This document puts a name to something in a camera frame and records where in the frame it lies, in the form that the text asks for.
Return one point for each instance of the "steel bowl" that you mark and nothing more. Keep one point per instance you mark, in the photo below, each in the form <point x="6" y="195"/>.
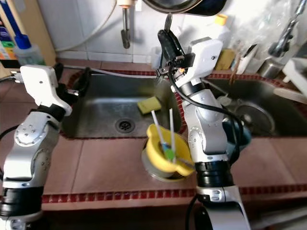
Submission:
<point x="156" y="173"/>

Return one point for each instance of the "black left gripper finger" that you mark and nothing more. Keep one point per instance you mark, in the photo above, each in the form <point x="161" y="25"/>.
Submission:
<point x="85" y="80"/>

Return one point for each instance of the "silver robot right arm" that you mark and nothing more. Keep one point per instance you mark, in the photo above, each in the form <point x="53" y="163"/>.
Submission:
<point x="206" y="134"/>

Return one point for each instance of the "large hanging steel basin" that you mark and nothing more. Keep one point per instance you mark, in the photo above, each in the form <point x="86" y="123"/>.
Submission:
<point x="160" y="8"/>

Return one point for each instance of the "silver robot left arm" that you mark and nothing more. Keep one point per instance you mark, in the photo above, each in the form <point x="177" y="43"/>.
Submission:
<point x="31" y="158"/>

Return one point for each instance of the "yellow sponge block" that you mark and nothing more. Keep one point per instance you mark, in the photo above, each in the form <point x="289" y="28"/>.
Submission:
<point x="224" y="60"/>

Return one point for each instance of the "white chopstick with blue grip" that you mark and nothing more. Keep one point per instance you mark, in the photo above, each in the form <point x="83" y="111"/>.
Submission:
<point x="157" y="127"/>

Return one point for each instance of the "grey wall tap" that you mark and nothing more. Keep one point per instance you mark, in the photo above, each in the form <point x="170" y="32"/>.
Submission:
<point x="125" y="28"/>

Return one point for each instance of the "chrome gooseneck faucet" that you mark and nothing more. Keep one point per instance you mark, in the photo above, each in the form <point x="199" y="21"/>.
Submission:
<point x="282" y="45"/>

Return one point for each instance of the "dark blue hanging tray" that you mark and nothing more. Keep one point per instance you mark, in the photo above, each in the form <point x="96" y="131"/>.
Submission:
<point x="216" y="7"/>

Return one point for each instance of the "round steel strainer dish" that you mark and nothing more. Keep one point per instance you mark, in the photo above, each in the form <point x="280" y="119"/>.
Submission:
<point x="256" y="120"/>

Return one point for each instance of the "white plastic sink plug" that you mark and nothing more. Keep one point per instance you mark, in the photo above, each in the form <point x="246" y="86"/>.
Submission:
<point x="224" y="100"/>

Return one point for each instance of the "steel sink basin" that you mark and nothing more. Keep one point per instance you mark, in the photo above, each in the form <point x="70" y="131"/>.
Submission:
<point x="110" y="103"/>
<point x="283" y="120"/>

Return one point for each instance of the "white dish rack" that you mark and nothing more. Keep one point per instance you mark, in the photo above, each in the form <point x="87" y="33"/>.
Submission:
<point x="295" y="72"/>

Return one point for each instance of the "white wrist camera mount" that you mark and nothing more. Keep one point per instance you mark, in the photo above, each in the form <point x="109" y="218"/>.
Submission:
<point x="43" y="88"/>
<point x="206" y="55"/>

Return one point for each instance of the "steel cup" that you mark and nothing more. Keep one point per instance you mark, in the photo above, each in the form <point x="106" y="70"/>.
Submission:
<point x="268" y="69"/>

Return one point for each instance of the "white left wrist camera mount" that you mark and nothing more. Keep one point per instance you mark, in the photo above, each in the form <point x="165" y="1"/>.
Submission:
<point x="43" y="88"/>

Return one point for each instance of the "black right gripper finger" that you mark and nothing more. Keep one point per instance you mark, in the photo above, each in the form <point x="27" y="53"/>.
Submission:
<point x="165" y="45"/>
<point x="176" y="48"/>

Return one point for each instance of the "beige water purifier appliance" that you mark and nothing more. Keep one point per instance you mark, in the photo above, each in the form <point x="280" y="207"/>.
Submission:
<point x="41" y="33"/>

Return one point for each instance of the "yellow green dish sponge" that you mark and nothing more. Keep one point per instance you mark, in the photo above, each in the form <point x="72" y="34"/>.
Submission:
<point x="148" y="105"/>

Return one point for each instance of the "white detergent bottle yellow cap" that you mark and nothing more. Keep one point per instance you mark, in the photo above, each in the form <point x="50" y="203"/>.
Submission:
<point x="220" y="31"/>

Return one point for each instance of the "yellow plastic bowl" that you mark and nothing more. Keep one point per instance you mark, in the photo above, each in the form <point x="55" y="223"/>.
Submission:
<point x="156" y="151"/>

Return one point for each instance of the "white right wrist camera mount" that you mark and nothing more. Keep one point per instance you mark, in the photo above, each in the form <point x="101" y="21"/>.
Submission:
<point x="206" y="55"/>

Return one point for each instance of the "clear plastic bag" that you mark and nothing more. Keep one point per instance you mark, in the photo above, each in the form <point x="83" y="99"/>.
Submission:
<point x="254" y="24"/>

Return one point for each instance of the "green soap bottle blue cap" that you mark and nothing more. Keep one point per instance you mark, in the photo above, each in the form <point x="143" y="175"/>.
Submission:
<point x="31" y="53"/>

